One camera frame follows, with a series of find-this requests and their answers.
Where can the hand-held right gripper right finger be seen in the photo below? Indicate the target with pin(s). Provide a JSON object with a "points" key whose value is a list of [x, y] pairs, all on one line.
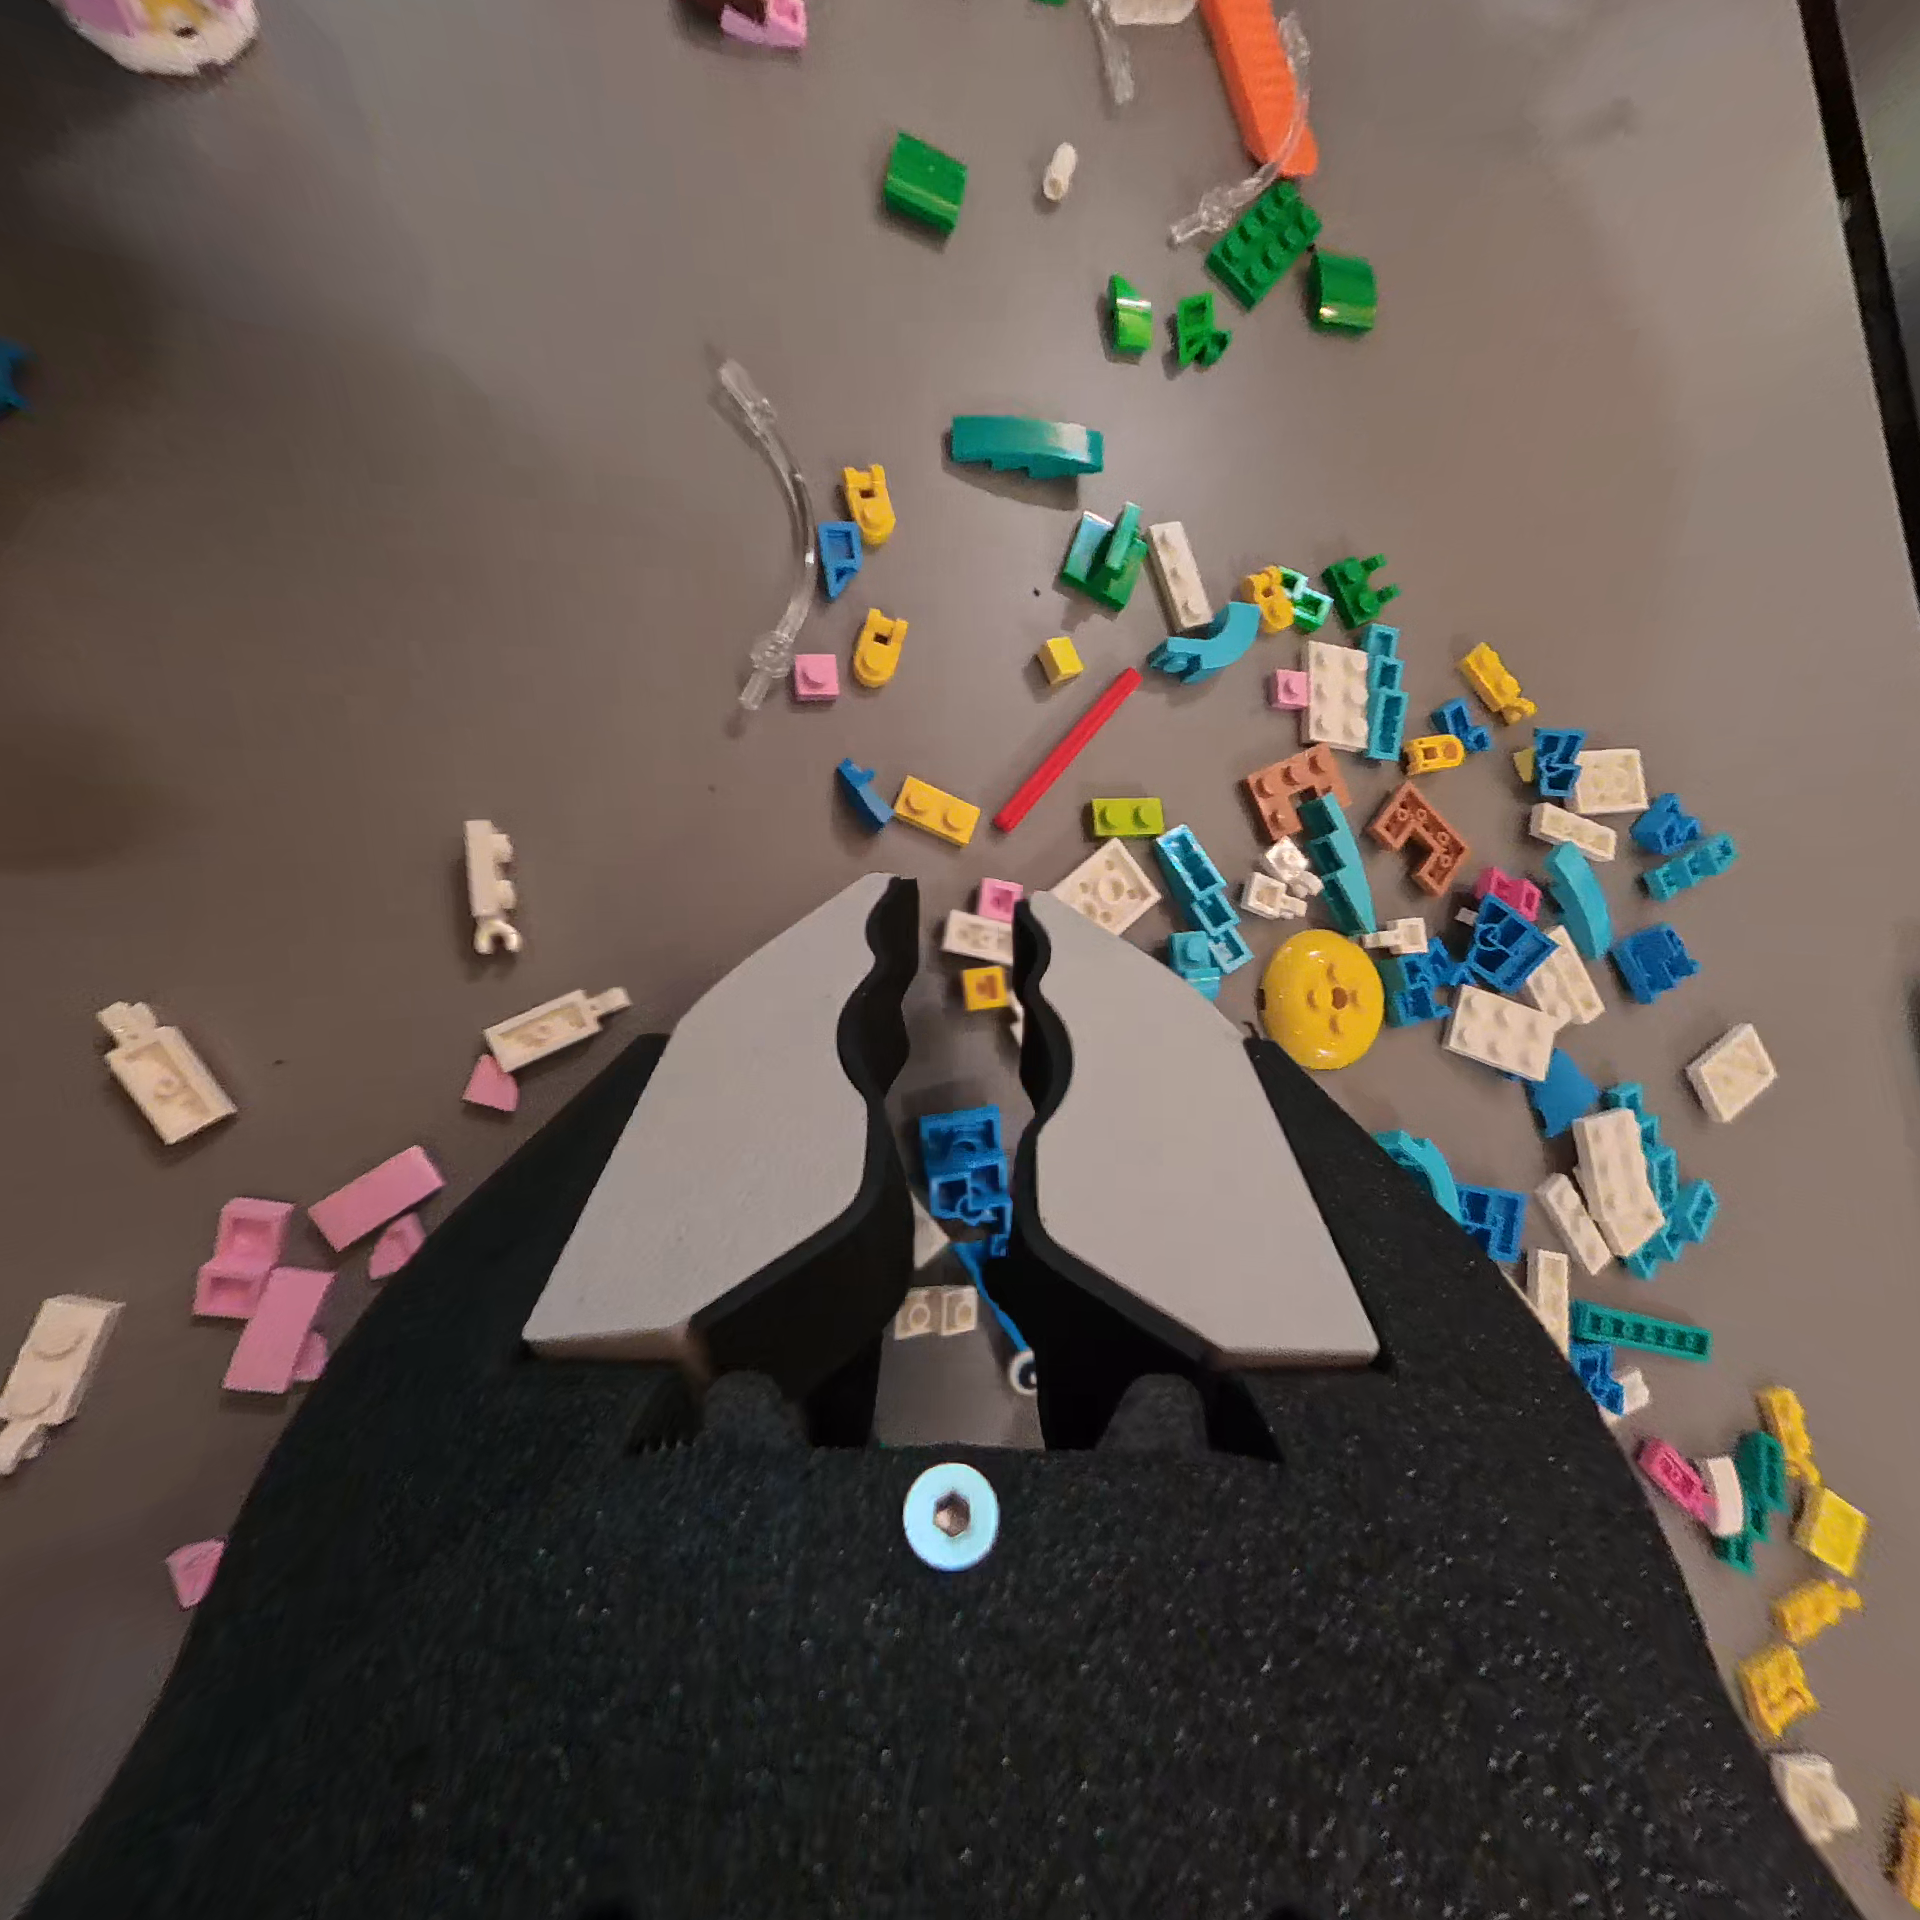
{"points": [[1202, 1200]]}

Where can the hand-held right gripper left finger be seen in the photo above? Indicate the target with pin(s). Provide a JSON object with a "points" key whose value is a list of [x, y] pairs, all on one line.
{"points": [[705, 1184]]}

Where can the pile of mixed lego pieces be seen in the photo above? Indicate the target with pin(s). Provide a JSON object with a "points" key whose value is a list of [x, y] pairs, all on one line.
{"points": [[1500, 1036]]}

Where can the white lego hinge plate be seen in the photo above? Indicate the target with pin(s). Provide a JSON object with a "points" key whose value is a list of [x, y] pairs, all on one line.
{"points": [[53, 1372], [165, 1079], [547, 1028], [485, 870]]}

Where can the yellow lego dome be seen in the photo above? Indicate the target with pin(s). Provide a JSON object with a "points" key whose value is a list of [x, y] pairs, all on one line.
{"points": [[1321, 997]]}

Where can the small pink lego slope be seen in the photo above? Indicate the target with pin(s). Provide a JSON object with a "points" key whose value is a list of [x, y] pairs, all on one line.
{"points": [[394, 1250], [195, 1574]]}

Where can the red lego rod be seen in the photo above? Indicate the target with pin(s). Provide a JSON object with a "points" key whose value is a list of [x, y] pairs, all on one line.
{"points": [[1066, 750]]}

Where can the clear curved lego piece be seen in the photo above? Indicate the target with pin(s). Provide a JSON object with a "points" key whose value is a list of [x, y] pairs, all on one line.
{"points": [[793, 525]]}

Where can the teal curved lego piece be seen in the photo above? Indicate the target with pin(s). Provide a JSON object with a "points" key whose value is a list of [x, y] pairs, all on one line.
{"points": [[1021, 441]]}

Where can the green lego brick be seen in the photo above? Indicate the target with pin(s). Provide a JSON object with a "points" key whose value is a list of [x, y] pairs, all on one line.
{"points": [[1262, 242]]}

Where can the green curved lego slope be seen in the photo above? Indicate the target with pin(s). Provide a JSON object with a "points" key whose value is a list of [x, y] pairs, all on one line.
{"points": [[922, 184]]}

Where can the small white lego cylinder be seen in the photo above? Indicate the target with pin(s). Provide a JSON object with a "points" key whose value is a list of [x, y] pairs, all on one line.
{"points": [[1059, 172]]}

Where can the blue lego piece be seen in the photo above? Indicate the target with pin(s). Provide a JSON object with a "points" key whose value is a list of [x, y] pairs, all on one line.
{"points": [[11, 378]]}

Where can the small white lego plate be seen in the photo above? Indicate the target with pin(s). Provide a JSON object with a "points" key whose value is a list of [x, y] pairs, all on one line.
{"points": [[1154, 10]]}

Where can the pink white lego model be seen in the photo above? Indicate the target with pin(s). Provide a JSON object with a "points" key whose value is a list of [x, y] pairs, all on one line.
{"points": [[159, 31]]}

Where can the orange brick separator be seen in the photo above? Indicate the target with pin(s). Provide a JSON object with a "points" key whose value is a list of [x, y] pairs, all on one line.
{"points": [[1259, 77]]}

